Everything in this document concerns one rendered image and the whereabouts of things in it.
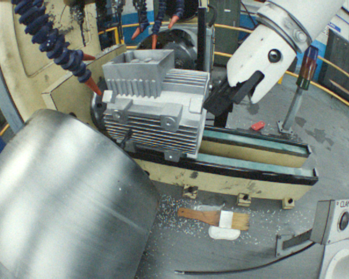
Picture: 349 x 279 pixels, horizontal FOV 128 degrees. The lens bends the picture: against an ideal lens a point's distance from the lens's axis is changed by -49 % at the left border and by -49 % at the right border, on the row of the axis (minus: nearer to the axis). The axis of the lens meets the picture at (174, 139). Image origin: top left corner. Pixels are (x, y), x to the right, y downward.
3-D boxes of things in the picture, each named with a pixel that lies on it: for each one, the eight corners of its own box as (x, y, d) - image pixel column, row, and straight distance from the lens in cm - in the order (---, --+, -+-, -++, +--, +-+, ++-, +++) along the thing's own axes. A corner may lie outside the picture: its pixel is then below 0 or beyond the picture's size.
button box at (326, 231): (307, 240, 31) (326, 246, 28) (317, 200, 31) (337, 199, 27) (353, 229, 44) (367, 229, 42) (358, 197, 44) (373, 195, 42)
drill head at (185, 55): (127, 106, 61) (114, 40, 52) (162, 67, 94) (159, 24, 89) (196, 114, 53) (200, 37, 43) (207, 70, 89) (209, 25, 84)
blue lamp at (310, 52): (307, 57, 66) (310, 46, 66) (301, 52, 72) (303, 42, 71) (319, 62, 70) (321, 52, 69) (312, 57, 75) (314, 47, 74)
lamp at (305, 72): (302, 78, 68) (305, 67, 67) (296, 71, 73) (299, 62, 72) (313, 82, 71) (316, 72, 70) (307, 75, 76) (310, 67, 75)
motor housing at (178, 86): (116, 156, 43) (92, 91, 32) (145, 112, 55) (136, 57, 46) (193, 174, 37) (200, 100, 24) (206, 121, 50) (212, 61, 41)
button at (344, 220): (332, 231, 30) (339, 232, 29) (336, 212, 29) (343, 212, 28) (341, 228, 32) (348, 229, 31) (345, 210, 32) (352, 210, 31)
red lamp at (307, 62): (305, 67, 67) (307, 57, 66) (299, 62, 72) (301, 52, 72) (316, 72, 70) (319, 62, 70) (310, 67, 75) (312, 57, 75)
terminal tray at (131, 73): (108, 96, 36) (100, 65, 34) (131, 75, 44) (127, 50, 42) (159, 100, 31) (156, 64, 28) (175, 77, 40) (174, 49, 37)
